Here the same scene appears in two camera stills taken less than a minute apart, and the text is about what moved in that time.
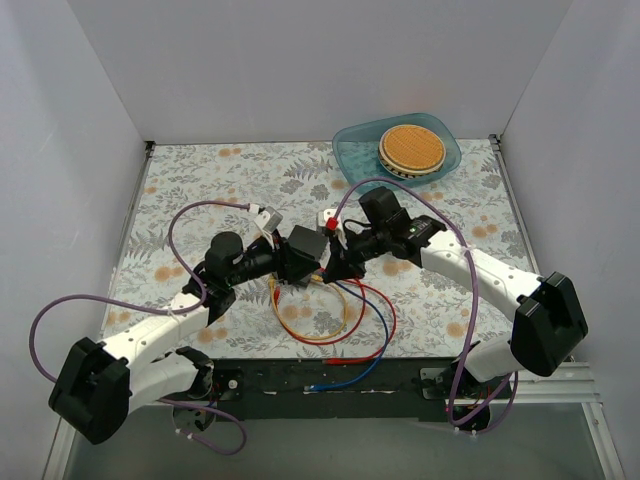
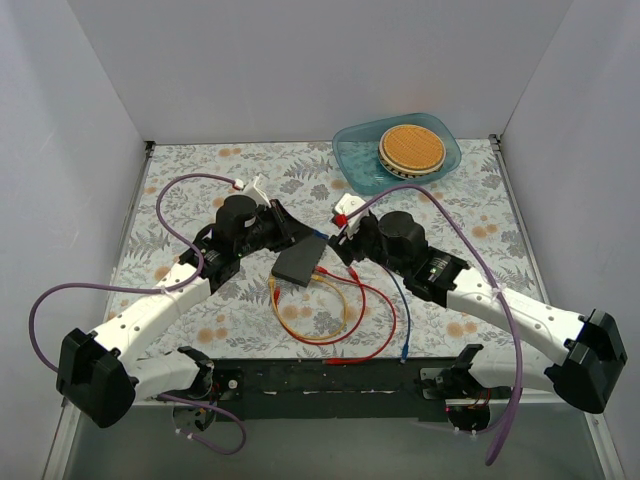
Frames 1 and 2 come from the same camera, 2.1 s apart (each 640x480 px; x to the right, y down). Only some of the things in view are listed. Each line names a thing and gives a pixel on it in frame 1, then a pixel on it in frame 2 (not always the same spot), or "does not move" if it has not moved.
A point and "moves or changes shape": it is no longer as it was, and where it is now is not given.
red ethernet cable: x=364 y=360 does not move
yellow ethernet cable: x=317 y=277 does not move
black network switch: x=308 y=242 moves or changes shape
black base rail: x=327 y=389 does not move
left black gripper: x=282 y=261 → x=283 y=223
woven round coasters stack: x=411 y=151 does not move
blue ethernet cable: x=313 y=388 → x=403 y=351
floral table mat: x=281 y=252 does not move
